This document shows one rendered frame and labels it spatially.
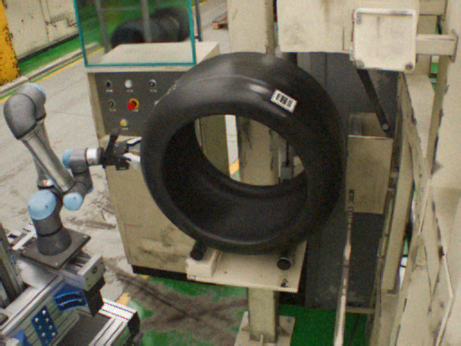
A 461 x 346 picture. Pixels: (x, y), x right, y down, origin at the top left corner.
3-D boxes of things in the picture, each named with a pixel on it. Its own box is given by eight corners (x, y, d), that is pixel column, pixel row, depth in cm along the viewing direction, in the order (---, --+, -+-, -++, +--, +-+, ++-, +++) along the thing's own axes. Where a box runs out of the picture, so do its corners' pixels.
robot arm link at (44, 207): (31, 234, 177) (20, 207, 171) (40, 214, 189) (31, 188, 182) (58, 233, 177) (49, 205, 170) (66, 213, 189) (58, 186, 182)
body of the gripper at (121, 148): (132, 158, 188) (104, 159, 188) (129, 140, 183) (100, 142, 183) (130, 169, 182) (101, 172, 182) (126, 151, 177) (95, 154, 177)
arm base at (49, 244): (31, 250, 185) (23, 231, 180) (53, 229, 196) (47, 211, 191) (56, 259, 179) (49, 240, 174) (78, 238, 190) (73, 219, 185)
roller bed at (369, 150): (345, 182, 179) (349, 111, 164) (383, 185, 175) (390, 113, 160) (343, 212, 163) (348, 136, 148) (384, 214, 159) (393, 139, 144)
